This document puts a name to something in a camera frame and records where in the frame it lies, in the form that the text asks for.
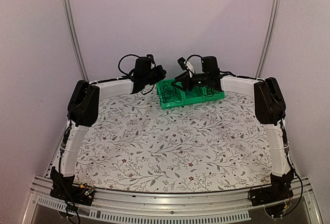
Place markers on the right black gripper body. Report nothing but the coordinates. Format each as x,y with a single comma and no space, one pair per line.
191,86

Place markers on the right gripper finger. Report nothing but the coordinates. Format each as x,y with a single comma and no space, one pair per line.
181,78
178,86

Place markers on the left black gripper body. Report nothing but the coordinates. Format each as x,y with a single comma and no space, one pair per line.
158,77

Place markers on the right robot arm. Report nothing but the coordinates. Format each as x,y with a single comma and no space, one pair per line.
269,110

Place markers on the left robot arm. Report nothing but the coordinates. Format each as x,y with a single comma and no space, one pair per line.
83,112

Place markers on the middle green bin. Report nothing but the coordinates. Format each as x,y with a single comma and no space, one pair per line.
192,97

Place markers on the green bin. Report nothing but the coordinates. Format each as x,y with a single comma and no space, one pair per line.
169,96
211,94
192,97

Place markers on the left green bin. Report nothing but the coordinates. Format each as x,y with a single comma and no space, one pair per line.
169,96

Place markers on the right green bin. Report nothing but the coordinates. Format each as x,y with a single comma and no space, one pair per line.
211,94

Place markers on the floral table mat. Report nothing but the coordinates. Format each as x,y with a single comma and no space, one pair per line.
136,146

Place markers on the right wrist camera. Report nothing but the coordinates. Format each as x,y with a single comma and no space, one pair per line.
187,66

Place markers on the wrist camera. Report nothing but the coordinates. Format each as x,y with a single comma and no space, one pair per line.
151,59
187,66

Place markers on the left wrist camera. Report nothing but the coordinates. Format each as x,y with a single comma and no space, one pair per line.
151,59

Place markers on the left aluminium post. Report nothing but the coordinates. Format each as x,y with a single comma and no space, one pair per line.
74,39

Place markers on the aluminium post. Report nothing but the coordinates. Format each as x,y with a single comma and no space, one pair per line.
268,38
74,39

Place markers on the right aluminium post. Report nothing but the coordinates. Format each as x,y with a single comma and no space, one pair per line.
268,38

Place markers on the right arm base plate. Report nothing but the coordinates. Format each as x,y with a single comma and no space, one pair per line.
259,195

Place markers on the front aluminium rail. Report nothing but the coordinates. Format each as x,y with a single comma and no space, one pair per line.
111,206

